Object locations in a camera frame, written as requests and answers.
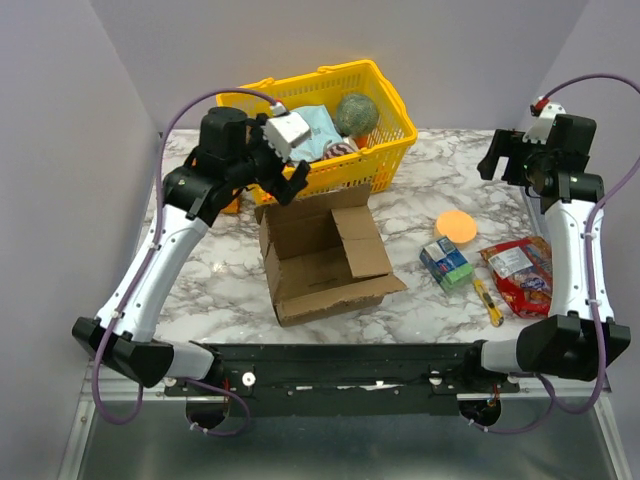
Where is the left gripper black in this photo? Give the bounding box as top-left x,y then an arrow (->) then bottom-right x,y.
227,114 -> 311,206

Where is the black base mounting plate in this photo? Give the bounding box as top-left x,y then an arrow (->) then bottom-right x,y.
164,343 -> 521,419

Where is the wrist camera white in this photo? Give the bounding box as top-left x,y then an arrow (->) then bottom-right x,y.
263,112 -> 311,162
522,96 -> 565,145

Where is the brown cardboard express box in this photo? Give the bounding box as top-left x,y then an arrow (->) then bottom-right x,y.
255,185 -> 407,328

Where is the red snack bag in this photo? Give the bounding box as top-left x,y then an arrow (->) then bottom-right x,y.
479,236 -> 553,318

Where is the yellow plastic shopping basket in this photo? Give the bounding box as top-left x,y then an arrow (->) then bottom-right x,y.
244,59 -> 418,198

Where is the pink brown striped pouch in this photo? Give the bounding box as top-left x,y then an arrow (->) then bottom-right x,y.
321,141 -> 357,161

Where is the aluminium rail frame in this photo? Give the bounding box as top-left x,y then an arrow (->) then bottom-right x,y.
59,381 -> 639,479

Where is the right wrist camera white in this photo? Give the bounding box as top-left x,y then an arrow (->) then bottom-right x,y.
522,96 -> 565,145

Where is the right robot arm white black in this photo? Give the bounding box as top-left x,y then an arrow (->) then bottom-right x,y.
459,113 -> 631,392

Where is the green melon ball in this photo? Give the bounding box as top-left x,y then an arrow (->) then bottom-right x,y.
335,93 -> 379,137

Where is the orange snack bag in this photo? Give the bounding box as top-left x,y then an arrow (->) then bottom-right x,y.
221,191 -> 241,215

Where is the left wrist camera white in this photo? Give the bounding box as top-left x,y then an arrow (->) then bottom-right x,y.
263,112 -> 311,162

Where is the light blue chips bag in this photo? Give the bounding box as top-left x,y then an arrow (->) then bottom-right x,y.
289,105 -> 342,163

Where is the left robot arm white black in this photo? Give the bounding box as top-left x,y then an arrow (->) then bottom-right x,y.
72,107 -> 311,395

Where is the round orange sponge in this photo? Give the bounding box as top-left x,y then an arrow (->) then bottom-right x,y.
434,210 -> 478,247

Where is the yellow utility knife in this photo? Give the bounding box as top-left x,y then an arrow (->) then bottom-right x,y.
472,278 -> 504,327

